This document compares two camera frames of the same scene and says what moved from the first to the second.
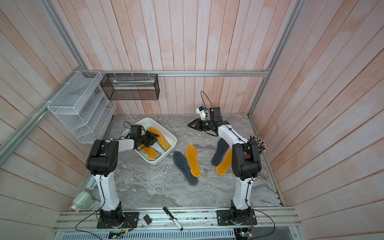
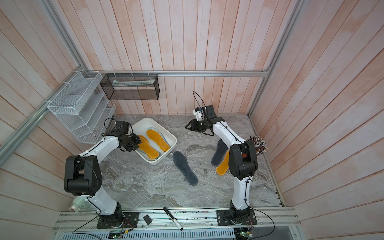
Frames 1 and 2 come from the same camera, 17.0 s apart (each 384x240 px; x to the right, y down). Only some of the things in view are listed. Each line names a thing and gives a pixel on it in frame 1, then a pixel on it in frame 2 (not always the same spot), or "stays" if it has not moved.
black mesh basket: [131, 86] stays
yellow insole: [225, 166] stays
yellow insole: [151, 153] stays
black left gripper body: [147, 139] to [132, 142]
